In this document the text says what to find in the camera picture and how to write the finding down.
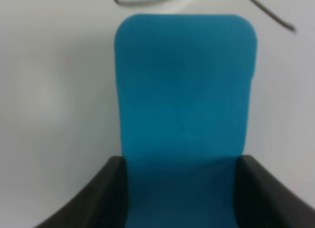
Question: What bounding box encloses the blue whiteboard eraser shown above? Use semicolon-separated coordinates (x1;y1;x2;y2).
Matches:
114;14;257;228

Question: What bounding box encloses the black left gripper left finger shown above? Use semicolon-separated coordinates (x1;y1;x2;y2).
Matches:
37;156;128;228

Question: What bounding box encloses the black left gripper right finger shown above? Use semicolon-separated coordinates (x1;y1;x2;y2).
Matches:
235;155;315;228

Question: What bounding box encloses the whiteboard with aluminium frame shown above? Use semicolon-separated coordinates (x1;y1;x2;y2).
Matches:
0;0;315;228

